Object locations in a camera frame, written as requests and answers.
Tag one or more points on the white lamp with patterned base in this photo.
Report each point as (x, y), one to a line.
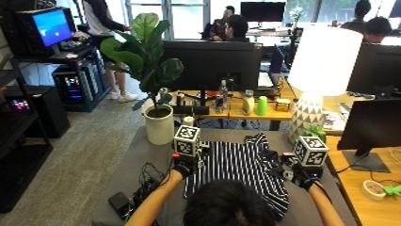
(324, 62)

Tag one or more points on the white plant pot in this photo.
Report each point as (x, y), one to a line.
(159, 128)

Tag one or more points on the small white cup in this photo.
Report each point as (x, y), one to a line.
(188, 121)

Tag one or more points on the green plastic object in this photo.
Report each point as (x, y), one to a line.
(392, 190)

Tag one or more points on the small green plant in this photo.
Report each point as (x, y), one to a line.
(315, 132)

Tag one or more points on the white marker cube on right glove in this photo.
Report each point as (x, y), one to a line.
(311, 151)

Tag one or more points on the person's left hand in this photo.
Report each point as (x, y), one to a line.
(184, 168)

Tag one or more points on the black equipment cart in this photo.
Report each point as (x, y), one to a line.
(83, 62)

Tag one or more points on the small yellow box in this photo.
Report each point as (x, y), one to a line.
(283, 105)

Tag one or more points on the black computer tower with lights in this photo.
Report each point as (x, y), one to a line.
(74, 84)

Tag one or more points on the white marker cube on glove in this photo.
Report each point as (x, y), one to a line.
(187, 141)
(311, 151)

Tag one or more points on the monitor with blue screen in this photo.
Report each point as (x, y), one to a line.
(52, 26)

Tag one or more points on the white flowers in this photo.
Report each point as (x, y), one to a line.
(296, 14)

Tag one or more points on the black background monitor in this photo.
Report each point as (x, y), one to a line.
(263, 11)

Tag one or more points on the large-leaf green plant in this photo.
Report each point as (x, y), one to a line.
(146, 59)

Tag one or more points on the black flat device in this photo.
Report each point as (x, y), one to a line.
(119, 203)

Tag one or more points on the white tape roll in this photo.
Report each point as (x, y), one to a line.
(373, 190)

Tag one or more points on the green plastic cup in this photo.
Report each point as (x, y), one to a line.
(262, 106)

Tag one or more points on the black monitor with square foot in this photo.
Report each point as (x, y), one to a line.
(372, 125)

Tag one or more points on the black keyboard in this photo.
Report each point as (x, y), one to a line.
(74, 45)

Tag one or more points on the person's right hand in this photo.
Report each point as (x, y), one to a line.
(303, 177)

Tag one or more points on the clear water bottle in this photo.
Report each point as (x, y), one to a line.
(224, 92)

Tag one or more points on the black white striped shirt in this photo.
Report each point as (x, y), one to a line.
(238, 166)

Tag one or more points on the black shelf rack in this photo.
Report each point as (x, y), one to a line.
(16, 163)

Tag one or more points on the wide black monitor with stand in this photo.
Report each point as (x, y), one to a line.
(211, 64)

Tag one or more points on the wooden desk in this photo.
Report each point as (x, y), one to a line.
(368, 210)
(251, 114)

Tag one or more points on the white marker cube on left glove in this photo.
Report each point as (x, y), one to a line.
(187, 141)

